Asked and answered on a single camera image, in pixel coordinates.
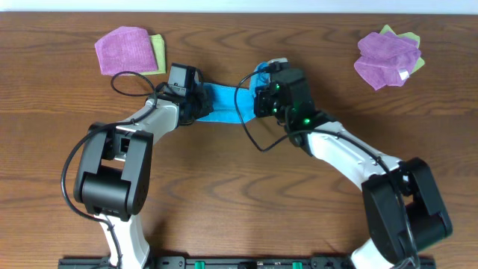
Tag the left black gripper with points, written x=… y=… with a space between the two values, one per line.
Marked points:
x=208 y=106

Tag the blue microfiber cloth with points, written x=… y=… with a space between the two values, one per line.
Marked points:
x=223 y=101

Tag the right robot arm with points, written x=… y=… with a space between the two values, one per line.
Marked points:
x=404 y=209

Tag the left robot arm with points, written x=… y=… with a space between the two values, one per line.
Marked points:
x=113 y=176

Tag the folded green cloth left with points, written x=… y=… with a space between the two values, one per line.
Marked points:
x=160 y=52

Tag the folded purple cloth left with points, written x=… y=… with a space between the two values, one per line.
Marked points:
x=125 y=49

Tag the crumpled purple cloth right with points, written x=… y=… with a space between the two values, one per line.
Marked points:
x=386 y=59

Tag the green cloth right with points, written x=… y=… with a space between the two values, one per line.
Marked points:
x=387 y=30

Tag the black mounting rail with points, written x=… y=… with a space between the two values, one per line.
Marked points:
x=178 y=262

